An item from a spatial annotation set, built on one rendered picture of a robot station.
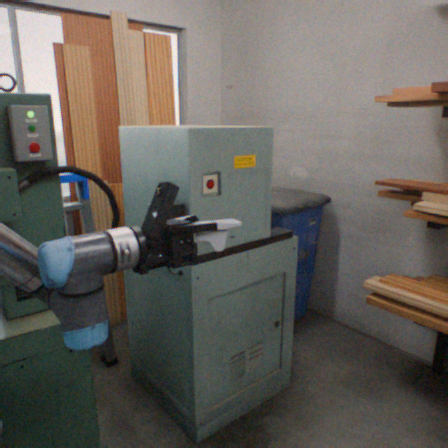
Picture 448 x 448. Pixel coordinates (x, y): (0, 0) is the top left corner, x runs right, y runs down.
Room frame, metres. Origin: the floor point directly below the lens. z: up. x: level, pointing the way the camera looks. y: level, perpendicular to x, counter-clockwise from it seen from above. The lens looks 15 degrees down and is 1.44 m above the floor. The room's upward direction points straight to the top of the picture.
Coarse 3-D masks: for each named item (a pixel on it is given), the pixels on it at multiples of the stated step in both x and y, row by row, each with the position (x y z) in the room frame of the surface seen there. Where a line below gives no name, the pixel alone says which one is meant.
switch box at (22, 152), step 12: (12, 108) 1.14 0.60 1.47; (24, 108) 1.16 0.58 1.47; (36, 108) 1.18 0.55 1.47; (12, 120) 1.14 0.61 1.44; (24, 120) 1.15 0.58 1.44; (48, 120) 1.19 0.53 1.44; (12, 132) 1.16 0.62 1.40; (24, 132) 1.15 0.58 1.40; (36, 132) 1.17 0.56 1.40; (48, 132) 1.19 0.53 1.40; (12, 144) 1.18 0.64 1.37; (24, 144) 1.15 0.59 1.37; (48, 144) 1.19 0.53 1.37; (24, 156) 1.15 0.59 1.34; (36, 156) 1.17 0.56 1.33; (48, 156) 1.19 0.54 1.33
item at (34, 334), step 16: (0, 304) 1.26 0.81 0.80; (0, 320) 1.14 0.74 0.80; (16, 320) 1.14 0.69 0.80; (32, 320) 1.14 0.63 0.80; (48, 320) 1.14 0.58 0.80; (0, 336) 1.04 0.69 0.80; (16, 336) 1.05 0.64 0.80; (32, 336) 1.08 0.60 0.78; (48, 336) 1.10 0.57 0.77; (0, 352) 1.02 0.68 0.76; (16, 352) 1.05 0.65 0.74; (32, 352) 1.07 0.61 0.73
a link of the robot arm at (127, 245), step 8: (112, 232) 0.63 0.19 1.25; (120, 232) 0.63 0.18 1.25; (128, 232) 0.64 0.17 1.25; (120, 240) 0.62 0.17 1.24; (128, 240) 0.63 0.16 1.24; (136, 240) 0.64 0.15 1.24; (120, 248) 0.61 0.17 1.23; (128, 248) 0.62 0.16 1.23; (136, 248) 0.63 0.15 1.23; (120, 256) 0.61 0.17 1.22; (128, 256) 0.62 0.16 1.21; (136, 256) 0.63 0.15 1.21; (120, 264) 0.61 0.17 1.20; (128, 264) 0.62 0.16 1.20; (136, 264) 0.63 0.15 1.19
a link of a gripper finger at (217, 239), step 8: (224, 224) 0.70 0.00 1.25; (232, 224) 0.71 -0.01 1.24; (240, 224) 0.72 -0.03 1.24; (200, 232) 0.71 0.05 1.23; (208, 232) 0.70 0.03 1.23; (216, 232) 0.71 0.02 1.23; (224, 232) 0.71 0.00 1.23; (200, 240) 0.70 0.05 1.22; (208, 240) 0.70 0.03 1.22; (216, 240) 0.70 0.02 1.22; (224, 240) 0.71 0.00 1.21; (216, 248) 0.70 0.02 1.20; (224, 248) 0.71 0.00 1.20
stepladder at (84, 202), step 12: (72, 180) 2.05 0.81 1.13; (84, 180) 2.10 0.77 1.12; (84, 192) 2.11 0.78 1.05; (72, 204) 2.08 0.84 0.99; (84, 204) 2.10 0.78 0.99; (84, 216) 2.11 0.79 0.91; (84, 228) 2.10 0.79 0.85; (108, 312) 2.09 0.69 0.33; (108, 324) 2.07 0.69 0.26; (108, 336) 2.06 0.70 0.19; (108, 348) 2.04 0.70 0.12; (108, 360) 2.02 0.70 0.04
